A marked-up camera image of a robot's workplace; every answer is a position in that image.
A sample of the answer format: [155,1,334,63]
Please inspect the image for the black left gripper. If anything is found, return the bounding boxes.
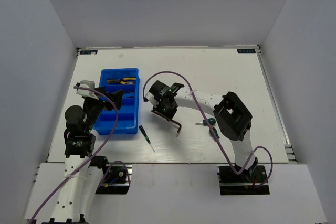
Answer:
[84,86,124,132]

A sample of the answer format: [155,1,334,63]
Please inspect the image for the yellow bent-nose pliers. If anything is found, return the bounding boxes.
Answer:
[106,79,123,84]

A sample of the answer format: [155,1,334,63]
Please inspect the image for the yellow black long-nose pliers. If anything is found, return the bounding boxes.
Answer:
[117,78,136,85]

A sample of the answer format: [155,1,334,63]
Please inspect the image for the large brown hex key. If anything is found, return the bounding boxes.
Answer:
[153,111,183,137]

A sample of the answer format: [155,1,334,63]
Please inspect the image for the black green precision screwdriver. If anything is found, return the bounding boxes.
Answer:
[139,125,155,152]

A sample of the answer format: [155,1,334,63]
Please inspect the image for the green stubby flathead screwdriver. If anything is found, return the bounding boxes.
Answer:
[195,118,216,126]

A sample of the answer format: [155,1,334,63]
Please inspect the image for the green stubby screwdriver orange cap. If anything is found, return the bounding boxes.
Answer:
[209,127,220,142]

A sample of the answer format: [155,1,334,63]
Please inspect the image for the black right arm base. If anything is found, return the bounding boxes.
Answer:
[217,165,270,196]

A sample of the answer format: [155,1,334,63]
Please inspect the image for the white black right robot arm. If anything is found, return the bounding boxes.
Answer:
[144,80,258,182]

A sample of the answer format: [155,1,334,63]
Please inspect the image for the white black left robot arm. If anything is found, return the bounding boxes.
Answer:
[49,81,124,223]

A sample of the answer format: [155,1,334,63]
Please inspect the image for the blue plastic compartment tray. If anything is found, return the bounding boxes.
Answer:
[94,68,140,135]

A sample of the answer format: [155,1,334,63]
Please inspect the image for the blue logo sticker left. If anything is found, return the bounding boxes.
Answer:
[79,50,98,55]

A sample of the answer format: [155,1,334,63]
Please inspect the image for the blue logo sticker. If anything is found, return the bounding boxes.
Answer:
[79,50,98,55]
[237,49,256,54]

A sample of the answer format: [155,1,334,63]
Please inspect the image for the blue logo sticker right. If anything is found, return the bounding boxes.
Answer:
[237,49,256,54]

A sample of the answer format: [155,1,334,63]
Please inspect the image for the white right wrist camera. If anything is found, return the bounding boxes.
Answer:
[143,91,156,105]

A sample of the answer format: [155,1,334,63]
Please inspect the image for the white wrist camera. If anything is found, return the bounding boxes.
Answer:
[76,80,95,98]
[143,91,156,105]

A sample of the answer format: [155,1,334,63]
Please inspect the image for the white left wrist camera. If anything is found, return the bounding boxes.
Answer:
[76,80,95,98]

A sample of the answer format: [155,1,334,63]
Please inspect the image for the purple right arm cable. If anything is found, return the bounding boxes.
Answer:
[142,71,274,188]

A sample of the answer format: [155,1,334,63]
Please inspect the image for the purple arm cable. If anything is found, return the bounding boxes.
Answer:
[142,71,274,188]
[28,84,131,224]

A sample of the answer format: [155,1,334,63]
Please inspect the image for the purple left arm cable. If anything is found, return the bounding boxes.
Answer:
[28,84,131,224]

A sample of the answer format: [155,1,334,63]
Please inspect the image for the metal table edge rail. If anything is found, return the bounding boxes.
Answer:
[257,46,298,164]

